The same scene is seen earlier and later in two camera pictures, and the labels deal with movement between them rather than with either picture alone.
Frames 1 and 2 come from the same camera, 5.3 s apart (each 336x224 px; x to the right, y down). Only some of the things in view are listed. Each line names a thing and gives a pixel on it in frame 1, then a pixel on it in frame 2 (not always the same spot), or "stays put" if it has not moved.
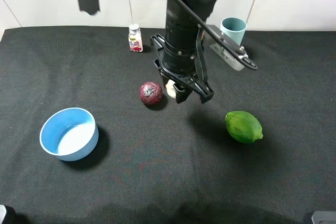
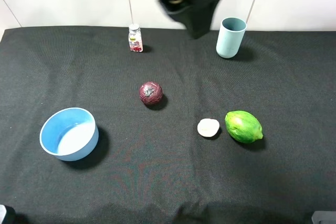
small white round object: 170,89 -> 208,127
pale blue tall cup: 234,27 stays put
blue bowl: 70,134 stays put
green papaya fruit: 243,126 stays put
